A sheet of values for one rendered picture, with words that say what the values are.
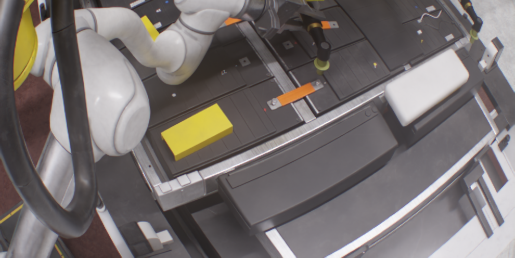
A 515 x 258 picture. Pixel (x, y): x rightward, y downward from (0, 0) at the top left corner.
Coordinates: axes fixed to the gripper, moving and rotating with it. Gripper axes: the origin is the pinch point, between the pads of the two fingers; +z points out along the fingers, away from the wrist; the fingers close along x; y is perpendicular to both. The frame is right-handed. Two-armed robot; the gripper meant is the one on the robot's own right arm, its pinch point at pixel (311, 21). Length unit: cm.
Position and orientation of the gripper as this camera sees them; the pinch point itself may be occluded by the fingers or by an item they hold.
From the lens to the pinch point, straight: 154.3
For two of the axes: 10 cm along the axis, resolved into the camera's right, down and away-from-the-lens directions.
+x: -5.3, 5.5, 6.4
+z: 8.1, 1.3, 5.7
